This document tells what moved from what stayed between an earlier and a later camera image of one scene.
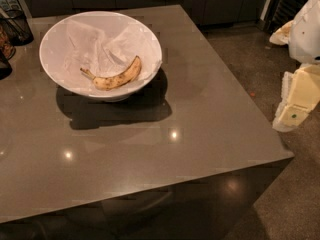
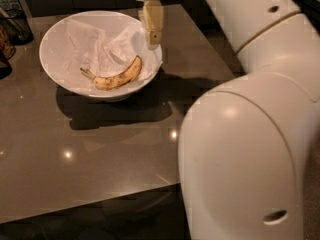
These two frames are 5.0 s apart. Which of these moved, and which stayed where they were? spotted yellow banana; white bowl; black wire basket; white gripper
Moved: white gripper
Stayed: white bowl; black wire basket; spotted yellow banana
